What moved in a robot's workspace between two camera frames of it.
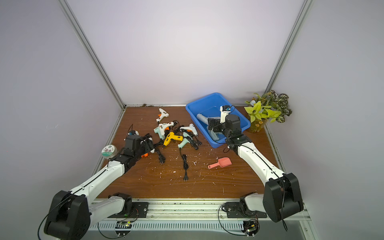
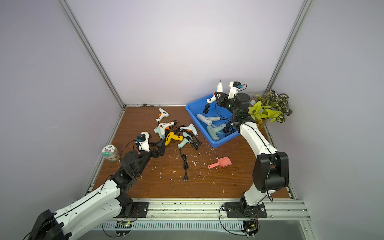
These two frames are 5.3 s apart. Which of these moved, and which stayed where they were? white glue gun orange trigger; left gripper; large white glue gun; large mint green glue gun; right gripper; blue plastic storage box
Moved: right gripper; left gripper
Stayed: white glue gun orange trigger; large white glue gun; blue plastic storage box; large mint green glue gun
